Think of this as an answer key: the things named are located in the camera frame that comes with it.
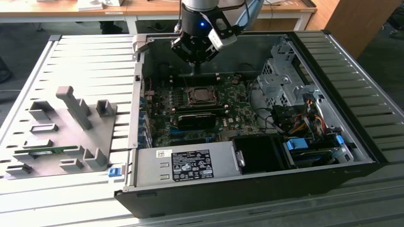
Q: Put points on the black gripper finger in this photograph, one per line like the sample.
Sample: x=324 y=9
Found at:
x=181 y=48
x=211 y=50

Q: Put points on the silver CPU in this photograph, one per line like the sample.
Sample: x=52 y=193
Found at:
x=203 y=94

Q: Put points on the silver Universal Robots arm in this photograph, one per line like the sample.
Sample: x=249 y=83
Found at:
x=199 y=4

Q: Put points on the black bag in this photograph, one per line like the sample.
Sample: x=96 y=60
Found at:
x=109 y=28

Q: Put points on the black RAM slot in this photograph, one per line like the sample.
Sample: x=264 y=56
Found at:
x=199 y=110

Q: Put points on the silver metal drive cage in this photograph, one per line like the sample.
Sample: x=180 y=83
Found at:
x=275 y=89

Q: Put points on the white desk device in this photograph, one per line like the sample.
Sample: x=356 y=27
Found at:
x=112 y=2

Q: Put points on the green motherboard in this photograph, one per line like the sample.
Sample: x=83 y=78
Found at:
x=240 y=113

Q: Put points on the light wooden desk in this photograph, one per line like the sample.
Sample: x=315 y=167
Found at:
x=47 y=10
x=289 y=10

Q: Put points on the white paper stack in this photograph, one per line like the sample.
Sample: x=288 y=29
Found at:
x=89 y=6

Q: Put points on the black fan shroud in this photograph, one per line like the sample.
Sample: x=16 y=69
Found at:
x=259 y=153

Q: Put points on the brown wooden cabinet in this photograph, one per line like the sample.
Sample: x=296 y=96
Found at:
x=353 y=23

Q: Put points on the blue disk carrier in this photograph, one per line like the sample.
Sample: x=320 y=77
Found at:
x=296 y=143

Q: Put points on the silver power supply unit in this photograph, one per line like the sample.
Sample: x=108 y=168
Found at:
x=151 y=170

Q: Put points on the grey parts rack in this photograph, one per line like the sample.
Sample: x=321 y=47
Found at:
x=67 y=142

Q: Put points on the blue plastic clip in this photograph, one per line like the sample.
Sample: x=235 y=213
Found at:
x=339 y=139

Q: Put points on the blue case latch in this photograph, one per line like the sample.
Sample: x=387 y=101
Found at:
x=113 y=172

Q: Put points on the green RAM stick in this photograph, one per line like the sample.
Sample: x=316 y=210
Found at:
x=60 y=149

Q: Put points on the black open PC case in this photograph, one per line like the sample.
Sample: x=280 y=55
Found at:
x=252 y=196

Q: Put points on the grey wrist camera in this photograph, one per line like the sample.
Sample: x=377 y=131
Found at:
x=221 y=37

